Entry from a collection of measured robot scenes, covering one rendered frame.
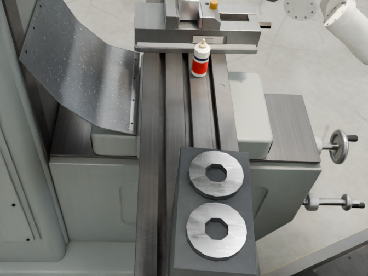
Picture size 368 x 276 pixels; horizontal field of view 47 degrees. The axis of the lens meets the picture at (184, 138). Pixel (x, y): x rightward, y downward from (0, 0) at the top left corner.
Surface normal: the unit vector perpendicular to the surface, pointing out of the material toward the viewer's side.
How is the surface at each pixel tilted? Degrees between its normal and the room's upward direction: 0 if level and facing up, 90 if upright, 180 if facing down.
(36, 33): 63
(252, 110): 0
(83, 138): 0
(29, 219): 88
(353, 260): 0
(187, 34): 90
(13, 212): 88
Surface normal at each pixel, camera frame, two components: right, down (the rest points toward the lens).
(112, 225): 0.03, 0.78
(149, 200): 0.08, -0.63
